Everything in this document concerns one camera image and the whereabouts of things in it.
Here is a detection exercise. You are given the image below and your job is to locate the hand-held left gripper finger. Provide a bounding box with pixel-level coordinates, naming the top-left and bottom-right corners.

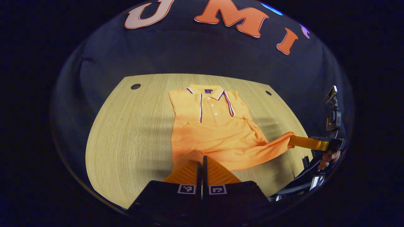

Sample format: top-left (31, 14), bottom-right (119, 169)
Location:
top-left (128, 160), bottom-right (203, 218)
top-left (202, 155), bottom-right (270, 218)

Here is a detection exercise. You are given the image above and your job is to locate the black side curtain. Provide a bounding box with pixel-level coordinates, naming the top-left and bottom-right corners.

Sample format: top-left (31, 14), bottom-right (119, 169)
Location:
top-left (50, 41), bottom-right (92, 189)

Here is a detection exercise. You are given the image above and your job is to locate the black backdrop cloth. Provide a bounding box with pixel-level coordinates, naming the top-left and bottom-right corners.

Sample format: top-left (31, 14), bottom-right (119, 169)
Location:
top-left (79, 0), bottom-right (353, 148)

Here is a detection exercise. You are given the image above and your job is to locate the orange T-shirt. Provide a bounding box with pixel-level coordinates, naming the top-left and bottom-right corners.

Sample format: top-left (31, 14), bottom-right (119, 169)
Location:
top-left (168, 84), bottom-right (296, 172)

